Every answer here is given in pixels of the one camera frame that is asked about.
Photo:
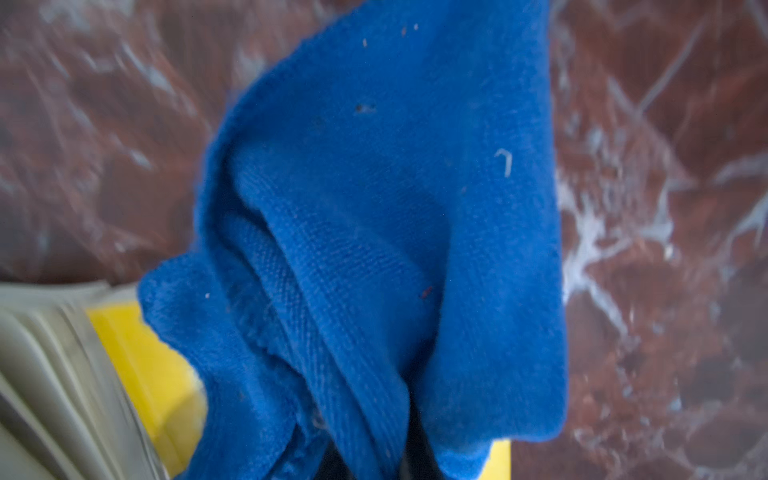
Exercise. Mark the yellow cover book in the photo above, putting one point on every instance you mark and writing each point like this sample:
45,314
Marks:
88,391

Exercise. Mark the blue cleaning cloth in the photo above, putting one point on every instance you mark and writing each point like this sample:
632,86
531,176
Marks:
377,237

